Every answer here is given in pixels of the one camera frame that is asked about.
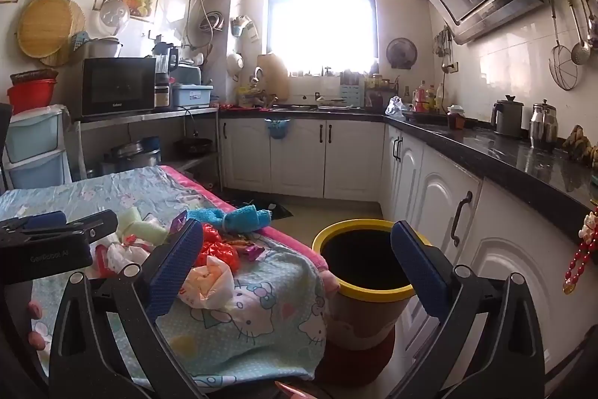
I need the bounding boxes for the white base cabinets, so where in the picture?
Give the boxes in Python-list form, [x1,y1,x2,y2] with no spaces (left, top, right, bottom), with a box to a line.
[219,116,386,201]
[380,123,598,381]

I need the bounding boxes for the yellow packets by sink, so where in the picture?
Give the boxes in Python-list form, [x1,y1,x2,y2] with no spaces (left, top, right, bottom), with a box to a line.
[238,86,262,107]

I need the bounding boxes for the steel slotted ladle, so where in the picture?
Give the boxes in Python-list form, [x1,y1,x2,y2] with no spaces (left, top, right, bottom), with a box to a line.
[561,0,592,65]

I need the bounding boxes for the hanging small utensils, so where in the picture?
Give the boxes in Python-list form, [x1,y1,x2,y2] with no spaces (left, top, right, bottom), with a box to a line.
[434,27,454,58]

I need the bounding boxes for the person's right hand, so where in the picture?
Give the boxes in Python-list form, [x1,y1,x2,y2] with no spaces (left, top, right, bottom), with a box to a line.
[275,380,313,399]

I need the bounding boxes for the blue hanging door bin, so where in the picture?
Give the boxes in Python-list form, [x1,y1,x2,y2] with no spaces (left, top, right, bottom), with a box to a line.
[265,119,290,140]

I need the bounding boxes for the cartoon cat printed blanket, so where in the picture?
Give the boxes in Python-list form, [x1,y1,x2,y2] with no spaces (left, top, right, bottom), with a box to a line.
[0,165,330,390]

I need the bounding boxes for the black stone countertop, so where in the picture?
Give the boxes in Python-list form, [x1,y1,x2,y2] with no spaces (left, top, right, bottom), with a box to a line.
[219,102,598,241]

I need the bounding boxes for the water heater hoses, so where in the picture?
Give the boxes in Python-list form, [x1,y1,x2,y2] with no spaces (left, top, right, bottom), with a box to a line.
[184,0,209,49]

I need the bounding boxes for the blue wall holder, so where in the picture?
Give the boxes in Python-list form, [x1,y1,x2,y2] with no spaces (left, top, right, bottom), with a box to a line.
[231,16,255,39]

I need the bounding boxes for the white orange plastic bag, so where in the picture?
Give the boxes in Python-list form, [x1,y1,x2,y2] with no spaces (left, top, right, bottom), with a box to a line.
[178,256,237,311]

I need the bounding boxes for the black floor mat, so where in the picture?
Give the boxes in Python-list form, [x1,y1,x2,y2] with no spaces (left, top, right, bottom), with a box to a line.
[224,200,295,222]

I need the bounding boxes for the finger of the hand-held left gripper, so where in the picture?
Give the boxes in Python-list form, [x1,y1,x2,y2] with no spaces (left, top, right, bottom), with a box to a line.
[19,209,120,246]
[0,212,68,237]

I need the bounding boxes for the pink fleece blanket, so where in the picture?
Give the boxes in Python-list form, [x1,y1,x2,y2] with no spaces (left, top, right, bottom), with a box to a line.
[159,164,344,301]

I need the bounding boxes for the person's left hand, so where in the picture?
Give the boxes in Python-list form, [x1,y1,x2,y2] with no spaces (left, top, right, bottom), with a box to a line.
[27,302,48,352]

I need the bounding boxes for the red plastic basin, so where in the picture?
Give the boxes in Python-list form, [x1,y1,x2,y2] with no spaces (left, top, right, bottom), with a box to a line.
[7,79,58,114]

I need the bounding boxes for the red crinkled wrapper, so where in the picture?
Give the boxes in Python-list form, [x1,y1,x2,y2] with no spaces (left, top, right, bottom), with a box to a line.
[200,222,221,245]
[194,241,240,269]

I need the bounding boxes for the steel shelf table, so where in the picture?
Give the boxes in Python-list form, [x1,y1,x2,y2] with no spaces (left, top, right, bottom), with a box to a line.
[70,107,220,194]

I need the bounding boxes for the black wok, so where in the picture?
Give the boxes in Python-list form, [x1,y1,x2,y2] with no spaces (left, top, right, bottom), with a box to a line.
[174,138,213,157]

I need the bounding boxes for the brown ginger roots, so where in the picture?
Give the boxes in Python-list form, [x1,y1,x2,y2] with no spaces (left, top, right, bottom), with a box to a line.
[563,125,598,168]

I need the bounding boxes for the black microwave oven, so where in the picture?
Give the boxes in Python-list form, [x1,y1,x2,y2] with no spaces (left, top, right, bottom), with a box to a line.
[65,57,157,119]

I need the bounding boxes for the plastic drawer unit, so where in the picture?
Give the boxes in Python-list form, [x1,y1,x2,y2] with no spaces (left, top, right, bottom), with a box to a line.
[2,104,73,189]

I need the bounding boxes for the large steel pot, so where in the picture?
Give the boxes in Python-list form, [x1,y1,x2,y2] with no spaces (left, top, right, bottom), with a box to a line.
[110,142,162,171]

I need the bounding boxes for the white pot with lid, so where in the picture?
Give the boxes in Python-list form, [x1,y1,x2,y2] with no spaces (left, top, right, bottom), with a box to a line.
[86,37,123,58]

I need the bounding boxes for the steel kettle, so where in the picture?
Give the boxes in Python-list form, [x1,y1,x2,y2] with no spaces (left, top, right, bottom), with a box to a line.
[529,99,559,150]

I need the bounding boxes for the grey kettle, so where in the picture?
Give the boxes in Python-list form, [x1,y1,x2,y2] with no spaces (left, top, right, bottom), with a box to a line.
[490,95,524,137]

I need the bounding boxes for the kitchen window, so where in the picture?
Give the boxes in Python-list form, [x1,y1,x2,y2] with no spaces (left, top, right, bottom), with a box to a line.
[268,0,377,75]

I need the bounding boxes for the white round plastic cover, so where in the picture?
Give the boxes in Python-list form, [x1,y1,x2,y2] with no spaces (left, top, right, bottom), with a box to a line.
[100,0,132,36]

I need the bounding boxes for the small black wall fan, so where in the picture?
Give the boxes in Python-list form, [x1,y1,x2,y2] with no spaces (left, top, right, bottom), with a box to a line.
[386,37,418,69]

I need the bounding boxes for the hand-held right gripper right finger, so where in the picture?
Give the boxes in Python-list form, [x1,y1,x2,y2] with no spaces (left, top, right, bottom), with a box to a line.
[390,219,547,399]

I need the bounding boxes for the white pink wrapper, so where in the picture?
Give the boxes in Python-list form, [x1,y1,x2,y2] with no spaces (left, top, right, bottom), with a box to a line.
[96,240,141,278]

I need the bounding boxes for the spice rack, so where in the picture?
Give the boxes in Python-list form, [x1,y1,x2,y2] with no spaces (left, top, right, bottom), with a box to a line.
[364,74,398,110]

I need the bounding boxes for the round bamboo tray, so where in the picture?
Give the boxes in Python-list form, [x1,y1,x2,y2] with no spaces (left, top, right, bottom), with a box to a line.
[18,0,87,68]

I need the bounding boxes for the red bead ornament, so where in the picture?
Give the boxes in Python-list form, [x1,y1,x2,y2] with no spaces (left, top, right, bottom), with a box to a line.
[563,207,598,294]

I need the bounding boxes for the black blender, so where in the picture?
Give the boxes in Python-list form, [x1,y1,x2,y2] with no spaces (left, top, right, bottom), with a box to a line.
[152,42,179,107]

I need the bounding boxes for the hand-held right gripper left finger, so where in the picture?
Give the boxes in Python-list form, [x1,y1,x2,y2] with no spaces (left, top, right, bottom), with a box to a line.
[49,219,206,399]

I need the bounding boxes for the coiled white hose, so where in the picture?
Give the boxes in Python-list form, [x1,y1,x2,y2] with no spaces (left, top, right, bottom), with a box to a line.
[198,11,225,35]

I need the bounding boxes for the blue towel cloth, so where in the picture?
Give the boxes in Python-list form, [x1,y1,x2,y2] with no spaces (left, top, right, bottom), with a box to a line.
[187,205,272,236]

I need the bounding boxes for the wooden cutting board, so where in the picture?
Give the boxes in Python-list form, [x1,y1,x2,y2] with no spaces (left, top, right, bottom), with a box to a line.
[257,53,289,101]

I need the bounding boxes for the clear plastic bag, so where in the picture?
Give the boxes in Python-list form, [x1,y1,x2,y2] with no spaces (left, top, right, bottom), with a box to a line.
[384,96,408,117]

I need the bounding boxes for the yellow rimmed brown bin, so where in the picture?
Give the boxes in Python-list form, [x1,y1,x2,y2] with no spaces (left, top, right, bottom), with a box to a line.
[312,219,433,350]

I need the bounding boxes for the pale green sponge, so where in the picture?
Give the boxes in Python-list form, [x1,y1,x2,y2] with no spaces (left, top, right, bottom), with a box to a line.
[119,209,169,245]

